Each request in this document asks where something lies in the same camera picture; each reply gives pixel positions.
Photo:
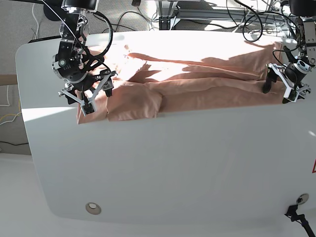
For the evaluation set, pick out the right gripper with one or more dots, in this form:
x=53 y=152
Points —
x=88 y=88

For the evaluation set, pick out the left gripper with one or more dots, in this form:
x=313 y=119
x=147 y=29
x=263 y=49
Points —
x=291 y=76

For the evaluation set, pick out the salmon pink T-shirt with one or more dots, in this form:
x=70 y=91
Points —
x=152 y=81

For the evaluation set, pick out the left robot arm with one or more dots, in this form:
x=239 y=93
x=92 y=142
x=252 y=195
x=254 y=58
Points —
x=300 y=18

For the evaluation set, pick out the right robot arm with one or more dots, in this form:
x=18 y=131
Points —
x=84 y=73

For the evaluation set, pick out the red warning sticker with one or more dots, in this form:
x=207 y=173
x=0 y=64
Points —
x=314 y=167

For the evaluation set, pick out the left table grommet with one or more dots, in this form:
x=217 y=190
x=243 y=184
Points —
x=93 y=208

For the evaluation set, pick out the table grommet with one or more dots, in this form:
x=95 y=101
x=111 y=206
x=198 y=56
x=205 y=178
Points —
x=93 y=208
x=303 y=198

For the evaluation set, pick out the right table grommet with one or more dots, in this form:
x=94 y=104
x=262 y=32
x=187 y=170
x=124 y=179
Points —
x=303 y=198

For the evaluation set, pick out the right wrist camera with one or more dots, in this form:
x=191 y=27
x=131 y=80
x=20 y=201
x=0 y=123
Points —
x=88 y=108

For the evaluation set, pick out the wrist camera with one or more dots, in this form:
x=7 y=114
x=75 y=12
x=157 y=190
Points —
x=88 y=108
x=291 y=97

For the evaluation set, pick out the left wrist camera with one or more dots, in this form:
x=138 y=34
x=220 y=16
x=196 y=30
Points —
x=291 y=97

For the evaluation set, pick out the silver aluminium frame profile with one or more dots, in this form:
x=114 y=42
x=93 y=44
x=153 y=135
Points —
x=170 y=12

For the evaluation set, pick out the black clamp mount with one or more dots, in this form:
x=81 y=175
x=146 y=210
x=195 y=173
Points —
x=300 y=218

